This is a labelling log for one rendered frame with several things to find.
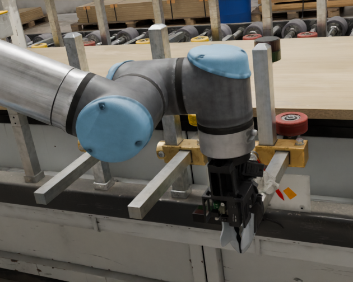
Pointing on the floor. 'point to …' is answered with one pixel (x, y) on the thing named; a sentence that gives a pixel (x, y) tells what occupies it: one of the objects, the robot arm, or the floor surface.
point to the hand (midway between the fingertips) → (241, 244)
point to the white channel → (18, 39)
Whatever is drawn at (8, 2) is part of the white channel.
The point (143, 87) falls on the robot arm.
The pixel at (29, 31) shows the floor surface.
